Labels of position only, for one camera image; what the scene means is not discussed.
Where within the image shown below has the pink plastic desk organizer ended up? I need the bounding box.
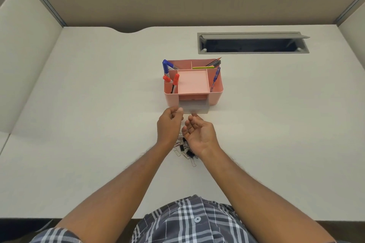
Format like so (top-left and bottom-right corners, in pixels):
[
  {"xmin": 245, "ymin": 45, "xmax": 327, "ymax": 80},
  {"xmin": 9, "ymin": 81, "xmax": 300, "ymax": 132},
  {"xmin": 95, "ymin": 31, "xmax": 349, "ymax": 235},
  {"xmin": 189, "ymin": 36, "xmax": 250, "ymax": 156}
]
[{"xmin": 164, "ymin": 58, "xmax": 224, "ymax": 107}]

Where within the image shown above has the person's right forearm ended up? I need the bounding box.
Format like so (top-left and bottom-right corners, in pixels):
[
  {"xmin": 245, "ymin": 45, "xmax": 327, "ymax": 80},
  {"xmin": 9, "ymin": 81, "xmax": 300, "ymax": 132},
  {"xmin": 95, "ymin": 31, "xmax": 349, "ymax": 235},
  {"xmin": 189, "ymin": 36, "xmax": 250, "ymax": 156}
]
[{"xmin": 200, "ymin": 149, "xmax": 335, "ymax": 243}]

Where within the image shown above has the white side partition panel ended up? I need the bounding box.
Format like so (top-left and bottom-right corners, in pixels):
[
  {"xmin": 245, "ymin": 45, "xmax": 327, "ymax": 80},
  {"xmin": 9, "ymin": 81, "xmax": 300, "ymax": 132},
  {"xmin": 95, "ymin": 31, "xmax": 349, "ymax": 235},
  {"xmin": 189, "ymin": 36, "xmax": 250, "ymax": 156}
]
[
  {"xmin": 338, "ymin": 9, "xmax": 365, "ymax": 70},
  {"xmin": 0, "ymin": 0, "xmax": 63, "ymax": 134}
]

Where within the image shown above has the person's left hand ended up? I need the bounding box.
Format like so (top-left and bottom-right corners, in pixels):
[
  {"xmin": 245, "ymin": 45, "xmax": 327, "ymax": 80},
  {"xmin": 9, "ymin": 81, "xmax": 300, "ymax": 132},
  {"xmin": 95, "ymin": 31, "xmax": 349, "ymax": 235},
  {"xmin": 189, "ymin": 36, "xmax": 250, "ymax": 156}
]
[{"xmin": 157, "ymin": 106, "xmax": 185, "ymax": 149}]

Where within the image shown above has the person's left forearm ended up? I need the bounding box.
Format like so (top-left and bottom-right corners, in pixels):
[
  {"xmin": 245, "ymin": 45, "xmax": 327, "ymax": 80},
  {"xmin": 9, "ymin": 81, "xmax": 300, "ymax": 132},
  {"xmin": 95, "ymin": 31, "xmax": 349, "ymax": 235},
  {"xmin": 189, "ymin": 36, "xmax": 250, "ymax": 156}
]
[{"xmin": 56, "ymin": 142, "xmax": 183, "ymax": 236}]

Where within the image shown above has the grey plaid shirt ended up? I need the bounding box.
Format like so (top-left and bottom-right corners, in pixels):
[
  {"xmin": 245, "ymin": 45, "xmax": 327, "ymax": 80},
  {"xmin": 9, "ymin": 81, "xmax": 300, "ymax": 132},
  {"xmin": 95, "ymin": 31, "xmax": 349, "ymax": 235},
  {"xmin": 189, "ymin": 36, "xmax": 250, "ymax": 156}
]
[{"xmin": 29, "ymin": 194, "xmax": 344, "ymax": 243}]

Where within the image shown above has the pile of binder and paper clips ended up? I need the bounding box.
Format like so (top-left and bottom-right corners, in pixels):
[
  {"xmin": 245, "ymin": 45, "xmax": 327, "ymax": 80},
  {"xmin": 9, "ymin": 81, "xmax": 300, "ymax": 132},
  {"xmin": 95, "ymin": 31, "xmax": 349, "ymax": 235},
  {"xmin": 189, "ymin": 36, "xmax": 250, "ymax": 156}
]
[{"xmin": 172, "ymin": 133, "xmax": 199, "ymax": 167}]

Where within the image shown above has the blue ballpoint pen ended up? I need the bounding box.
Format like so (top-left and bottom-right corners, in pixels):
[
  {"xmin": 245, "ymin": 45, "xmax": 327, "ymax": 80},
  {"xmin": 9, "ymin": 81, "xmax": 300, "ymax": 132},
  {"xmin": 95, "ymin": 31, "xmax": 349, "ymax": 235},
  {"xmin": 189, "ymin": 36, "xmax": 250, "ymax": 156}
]
[{"xmin": 210, "ymin": 66, "xmax": 221, "ymax": 92}]

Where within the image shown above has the person's right hand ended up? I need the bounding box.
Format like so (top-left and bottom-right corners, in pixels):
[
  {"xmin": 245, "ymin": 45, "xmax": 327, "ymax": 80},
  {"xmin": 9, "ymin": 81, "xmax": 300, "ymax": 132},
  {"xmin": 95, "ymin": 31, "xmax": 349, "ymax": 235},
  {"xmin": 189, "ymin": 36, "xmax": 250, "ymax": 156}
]
[{"xmin": 182, "ymin": 113, "xmax": 222, "ymax": 159}]

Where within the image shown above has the translucent grey organizer drawer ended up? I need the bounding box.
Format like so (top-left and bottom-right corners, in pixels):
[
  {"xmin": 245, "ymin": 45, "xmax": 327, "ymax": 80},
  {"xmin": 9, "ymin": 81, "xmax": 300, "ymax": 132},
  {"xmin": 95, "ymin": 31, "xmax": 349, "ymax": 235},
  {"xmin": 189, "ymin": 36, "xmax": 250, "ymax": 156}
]
[{"xmin": 178, "ymin": 99, "xmax": 211, "ymax": 114}]

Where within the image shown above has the red cap marker black body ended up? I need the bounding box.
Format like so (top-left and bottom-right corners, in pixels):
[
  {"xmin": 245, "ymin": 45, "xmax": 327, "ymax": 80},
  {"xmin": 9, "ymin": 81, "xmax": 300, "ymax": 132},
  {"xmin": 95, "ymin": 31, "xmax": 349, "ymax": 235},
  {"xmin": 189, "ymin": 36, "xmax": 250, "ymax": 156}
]
[{"xmin": 171, "ymin": 73, "xmax": 180, "ymax": 94}]

